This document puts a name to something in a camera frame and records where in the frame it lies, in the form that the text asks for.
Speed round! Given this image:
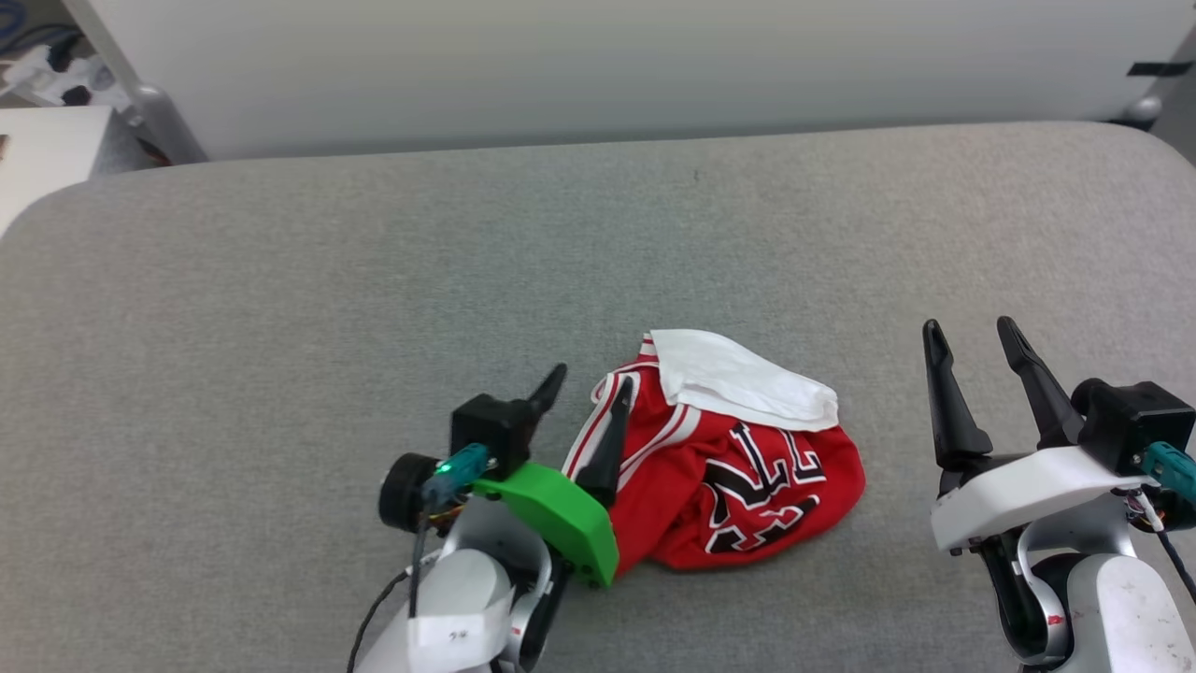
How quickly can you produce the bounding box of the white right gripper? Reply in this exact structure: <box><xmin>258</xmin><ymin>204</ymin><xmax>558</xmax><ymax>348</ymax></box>
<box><xmin>922</xmin><ymin>316</ymin><xmax>1161</xmax><ymax>554</ymax></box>

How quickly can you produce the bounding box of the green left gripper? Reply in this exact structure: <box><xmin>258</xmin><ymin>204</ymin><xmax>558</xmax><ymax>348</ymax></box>
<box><xmin>470</xmin><ymin>363</ymin><xmax>635</xmax><ymax>589</ymax></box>

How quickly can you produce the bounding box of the red basketball jersey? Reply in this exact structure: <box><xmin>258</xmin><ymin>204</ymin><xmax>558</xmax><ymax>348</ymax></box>
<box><xmin>561</xmin><ymin>329</ymin><xmax>867</xmax><ymax>573</ymax></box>

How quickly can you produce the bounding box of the grey metal foot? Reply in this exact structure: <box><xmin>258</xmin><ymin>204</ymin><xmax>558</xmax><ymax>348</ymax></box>
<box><xmin>1112</xmin><ymin>93</ymin><xmax>1164</xmax><ymax>129</ymax></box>

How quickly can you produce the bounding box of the white equipment case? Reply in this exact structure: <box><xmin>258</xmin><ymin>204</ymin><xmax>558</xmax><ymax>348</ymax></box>
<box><xmin>0</xmin><ymin>106</ymin><xmax>115</xmax><ymax>235</ymax></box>

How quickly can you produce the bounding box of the white power strip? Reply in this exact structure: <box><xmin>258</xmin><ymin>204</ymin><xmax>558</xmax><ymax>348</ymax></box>
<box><xmin>0</xmin><ymin>47</ymin><xmax>127</xmax><ymax>108</ymax></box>

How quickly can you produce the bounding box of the left teal cable connector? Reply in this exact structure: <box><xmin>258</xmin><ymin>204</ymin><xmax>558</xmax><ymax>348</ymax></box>
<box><xmin>420</xmin><ymin>444</ymin><xmax>492</xmax><ymax>510</ymax></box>

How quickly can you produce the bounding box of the teal cable connector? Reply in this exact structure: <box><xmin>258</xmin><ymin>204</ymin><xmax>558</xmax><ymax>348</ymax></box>
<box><xmin>1142</xmin><ymin>441</ymin><xmax>1196</xmax><ymax>501</ymax></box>
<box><xmin>420</xmin><ymin>444</ymin><xmax>492</xmax><ymax>510</ymax></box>

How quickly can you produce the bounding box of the right teal cable connector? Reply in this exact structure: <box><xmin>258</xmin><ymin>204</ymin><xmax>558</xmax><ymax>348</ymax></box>
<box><xmin>1142</xmin><ymin>441</ymin><xmax>1196</xmax><ymax>501</ymax></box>

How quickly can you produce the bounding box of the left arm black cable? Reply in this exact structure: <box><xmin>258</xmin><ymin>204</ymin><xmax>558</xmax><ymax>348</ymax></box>
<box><xmin>348</xmin><ymin>505</ymin><xmax>435</xmax><ymax>673</ymax></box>

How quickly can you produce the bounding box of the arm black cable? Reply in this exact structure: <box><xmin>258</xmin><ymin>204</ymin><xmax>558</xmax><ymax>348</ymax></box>
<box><xmin>348</xmin><ymin>505</ymin><xmax>435</xmax><ymax>673</ymax></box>
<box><xmin>1159</xmin><ymin>519</ymin><xmax>1196</xmax><ymax>604</ymax></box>

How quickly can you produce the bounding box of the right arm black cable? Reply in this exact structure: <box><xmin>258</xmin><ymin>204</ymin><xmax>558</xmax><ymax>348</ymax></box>
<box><xmin>1159</xmin><ymin>519</ymin><xmax>1196</xmax><ymax>604</ymax></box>

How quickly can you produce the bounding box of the white post with grey foot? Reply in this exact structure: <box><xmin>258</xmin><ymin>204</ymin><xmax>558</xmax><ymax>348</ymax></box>
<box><xmin>61</xmin><ymin>0</ymin><xmax>208</xmax><ymax>167</ymax></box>

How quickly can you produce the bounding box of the blue cable bundle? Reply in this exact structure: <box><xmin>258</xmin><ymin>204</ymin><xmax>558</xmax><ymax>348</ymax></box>
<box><xmin>0</xmin><ymin>0</ymin><xmax>85</xmax><ymax>57</ymax></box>

